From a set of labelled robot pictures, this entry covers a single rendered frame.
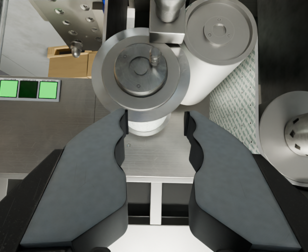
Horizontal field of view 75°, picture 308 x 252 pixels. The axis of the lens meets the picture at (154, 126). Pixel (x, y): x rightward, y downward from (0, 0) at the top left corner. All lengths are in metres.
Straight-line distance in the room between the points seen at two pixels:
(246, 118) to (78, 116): 0.48
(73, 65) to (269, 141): 2.71
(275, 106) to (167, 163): 0.36
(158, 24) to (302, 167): 0.29
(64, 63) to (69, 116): 2.35
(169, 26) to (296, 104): 0.23
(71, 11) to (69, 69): 2.34
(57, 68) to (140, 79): 2.76
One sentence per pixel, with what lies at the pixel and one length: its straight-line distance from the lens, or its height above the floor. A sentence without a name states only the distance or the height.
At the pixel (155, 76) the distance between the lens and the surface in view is 0.29.
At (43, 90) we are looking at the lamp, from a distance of 0.72.
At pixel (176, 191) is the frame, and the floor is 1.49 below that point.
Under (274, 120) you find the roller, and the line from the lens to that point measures 0.36.
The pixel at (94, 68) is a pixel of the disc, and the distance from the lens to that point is 0.32.
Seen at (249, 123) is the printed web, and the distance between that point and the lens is 0.36.
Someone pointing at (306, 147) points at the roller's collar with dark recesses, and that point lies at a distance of 0.34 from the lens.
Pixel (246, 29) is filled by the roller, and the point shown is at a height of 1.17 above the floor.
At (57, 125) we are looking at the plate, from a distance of 0.68.
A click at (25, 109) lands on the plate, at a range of 0.74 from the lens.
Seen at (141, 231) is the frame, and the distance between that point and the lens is 0.66.
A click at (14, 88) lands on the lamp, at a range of 0.76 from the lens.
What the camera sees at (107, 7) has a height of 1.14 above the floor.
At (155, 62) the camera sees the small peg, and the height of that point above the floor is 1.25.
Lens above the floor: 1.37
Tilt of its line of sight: 7 degrees down
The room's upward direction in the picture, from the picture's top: 178 degrees counter-clockwise
